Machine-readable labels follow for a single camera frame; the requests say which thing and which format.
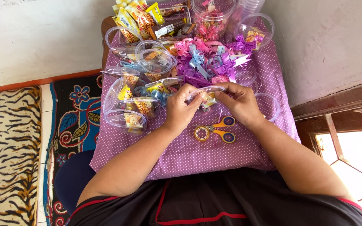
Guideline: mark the person's right hand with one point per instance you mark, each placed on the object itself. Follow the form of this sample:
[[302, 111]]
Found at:
[[242, 103]]

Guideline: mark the person's left hand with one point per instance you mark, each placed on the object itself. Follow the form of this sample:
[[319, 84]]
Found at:
[[181, 110]]

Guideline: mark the clear snack-filled plastic cup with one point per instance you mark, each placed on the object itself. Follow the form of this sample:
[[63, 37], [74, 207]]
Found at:
[[206, 98]]

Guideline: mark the empty clear plastic cup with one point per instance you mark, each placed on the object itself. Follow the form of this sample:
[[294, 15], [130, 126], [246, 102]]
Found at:
[[249, 80]]

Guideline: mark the clear tape roll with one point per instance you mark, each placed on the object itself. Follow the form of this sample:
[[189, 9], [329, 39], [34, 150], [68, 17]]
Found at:
[[201, 134]]

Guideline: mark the clear round plastic lid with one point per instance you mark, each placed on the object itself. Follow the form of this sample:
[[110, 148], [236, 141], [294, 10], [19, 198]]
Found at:
[[274, 105]]

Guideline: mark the purple polka dot tablecloth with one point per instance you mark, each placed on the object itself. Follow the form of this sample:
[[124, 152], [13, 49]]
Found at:
[[187, 153]]

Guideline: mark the group of filled lidded cups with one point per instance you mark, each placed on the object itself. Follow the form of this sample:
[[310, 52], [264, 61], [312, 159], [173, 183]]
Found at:
[[137, 91]]

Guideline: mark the pile of ribbon bows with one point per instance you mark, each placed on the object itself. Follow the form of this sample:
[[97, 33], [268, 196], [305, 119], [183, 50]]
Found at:
[[206, 61]]

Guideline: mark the open cup with purple bow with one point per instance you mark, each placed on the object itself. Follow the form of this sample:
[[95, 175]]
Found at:
[[254, 33]]

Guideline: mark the clear jar of candies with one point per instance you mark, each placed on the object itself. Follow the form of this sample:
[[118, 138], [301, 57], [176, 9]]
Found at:
[[211, 17]]

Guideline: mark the clear tray of snack packets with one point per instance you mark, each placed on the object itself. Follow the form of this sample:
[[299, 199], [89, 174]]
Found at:
[[151, 20]]

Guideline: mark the stack of empty clear cups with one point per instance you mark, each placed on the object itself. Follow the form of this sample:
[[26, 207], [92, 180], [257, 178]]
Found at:
[[249, 8]]

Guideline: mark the person's black red-trimmed clothing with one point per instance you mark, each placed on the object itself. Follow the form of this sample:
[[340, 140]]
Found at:
[[218, 201]]

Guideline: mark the brown wooden table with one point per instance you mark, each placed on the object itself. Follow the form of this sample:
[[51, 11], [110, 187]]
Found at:
[[106, 40]]

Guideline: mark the floral patterned rug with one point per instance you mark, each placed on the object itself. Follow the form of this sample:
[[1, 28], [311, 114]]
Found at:
[[74, 122]]

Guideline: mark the tiger print mat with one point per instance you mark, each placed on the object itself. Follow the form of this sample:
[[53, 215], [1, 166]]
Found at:
[[9, 157]]

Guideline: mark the wooden window frame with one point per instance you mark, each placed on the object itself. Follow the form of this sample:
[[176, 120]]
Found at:
[[335, 125]]

